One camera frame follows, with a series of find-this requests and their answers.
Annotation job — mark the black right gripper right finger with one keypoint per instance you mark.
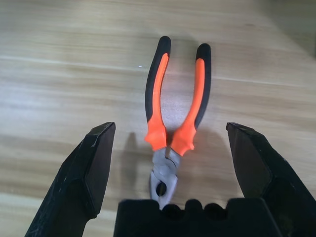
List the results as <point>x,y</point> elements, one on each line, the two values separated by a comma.
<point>266,168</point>

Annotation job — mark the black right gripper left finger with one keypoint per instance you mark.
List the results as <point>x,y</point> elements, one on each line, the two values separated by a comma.
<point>74,172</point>

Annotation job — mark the orange black pliers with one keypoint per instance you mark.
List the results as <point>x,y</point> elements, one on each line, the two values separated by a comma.
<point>155,138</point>

